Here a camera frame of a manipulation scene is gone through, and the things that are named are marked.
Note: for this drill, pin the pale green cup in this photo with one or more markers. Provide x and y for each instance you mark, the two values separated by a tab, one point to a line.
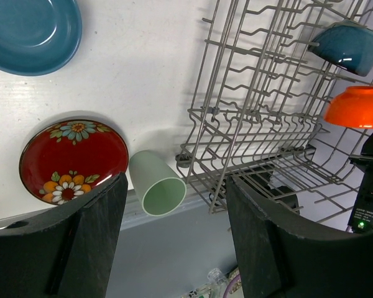
159	189

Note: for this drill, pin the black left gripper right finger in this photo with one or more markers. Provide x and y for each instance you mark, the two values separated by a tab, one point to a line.
282	254

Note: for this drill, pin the grey wire dish rack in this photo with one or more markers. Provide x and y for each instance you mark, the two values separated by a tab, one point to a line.
258	105

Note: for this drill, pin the orange bowl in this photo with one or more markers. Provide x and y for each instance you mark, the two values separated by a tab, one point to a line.
353	108

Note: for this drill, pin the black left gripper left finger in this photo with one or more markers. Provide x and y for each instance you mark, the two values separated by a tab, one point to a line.
66	251

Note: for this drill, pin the light blue ceramic bowl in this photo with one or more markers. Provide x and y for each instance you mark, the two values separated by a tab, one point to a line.
38	37

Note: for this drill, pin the dark teal floral bowl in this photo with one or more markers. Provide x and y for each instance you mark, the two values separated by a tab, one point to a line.
346	45

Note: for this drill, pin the red floral plate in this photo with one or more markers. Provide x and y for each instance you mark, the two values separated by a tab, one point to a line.
70	158

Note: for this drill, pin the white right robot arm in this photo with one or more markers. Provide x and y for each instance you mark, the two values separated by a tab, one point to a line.
361	219

